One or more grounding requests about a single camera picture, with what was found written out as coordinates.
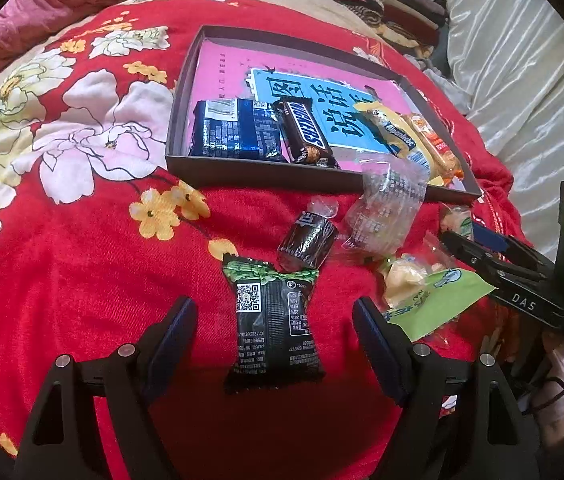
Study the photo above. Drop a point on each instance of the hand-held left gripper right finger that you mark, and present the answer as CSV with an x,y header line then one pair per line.
x,y
381,350

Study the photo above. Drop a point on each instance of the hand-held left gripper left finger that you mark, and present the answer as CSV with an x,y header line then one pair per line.
x,y
172,345

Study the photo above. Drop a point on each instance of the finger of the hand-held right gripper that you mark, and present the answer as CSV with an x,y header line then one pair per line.
x,y
491,239
476,260

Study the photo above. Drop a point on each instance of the round pastry green label packet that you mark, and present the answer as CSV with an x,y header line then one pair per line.
x,y
454,220

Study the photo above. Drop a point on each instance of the light green snack packet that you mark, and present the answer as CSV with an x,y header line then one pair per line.
x,y
436,300

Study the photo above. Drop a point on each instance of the clear flaky pastry packet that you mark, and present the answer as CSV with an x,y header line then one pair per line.
x,y
404,275

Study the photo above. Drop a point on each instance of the black and green snack packet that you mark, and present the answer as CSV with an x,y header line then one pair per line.
x,y
272,325

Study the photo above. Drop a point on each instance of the clear printed snack packet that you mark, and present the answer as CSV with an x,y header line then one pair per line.
x,y
386,200

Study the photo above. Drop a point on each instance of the orange rice cracker packet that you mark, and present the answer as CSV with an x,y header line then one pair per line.
x,y
436,145

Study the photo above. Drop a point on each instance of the dark brown candy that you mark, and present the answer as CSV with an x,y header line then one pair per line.
x,y
309,240

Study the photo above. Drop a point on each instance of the yellow wafer bar packet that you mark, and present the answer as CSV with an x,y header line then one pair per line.
x,y
396,132

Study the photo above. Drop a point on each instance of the shallow dark cardboard box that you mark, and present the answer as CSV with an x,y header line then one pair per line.
x,y
242,170

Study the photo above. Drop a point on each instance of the brown chocolate bar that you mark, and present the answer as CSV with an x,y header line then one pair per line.
x,y
304,130

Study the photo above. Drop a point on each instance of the blue biscuit packet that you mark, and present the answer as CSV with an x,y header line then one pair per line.
x,y
232,130

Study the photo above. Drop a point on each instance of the red floral blanket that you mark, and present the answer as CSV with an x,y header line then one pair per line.
x,y
87,260

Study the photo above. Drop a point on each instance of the white satin curtain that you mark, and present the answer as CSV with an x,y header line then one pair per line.
x,y
526,85

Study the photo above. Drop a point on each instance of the pale blue crumpled cloth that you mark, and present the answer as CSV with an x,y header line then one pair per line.
x,y
444,82

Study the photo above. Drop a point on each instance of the stack of folded clothes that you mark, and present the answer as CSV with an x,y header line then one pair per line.
x,y
391,5

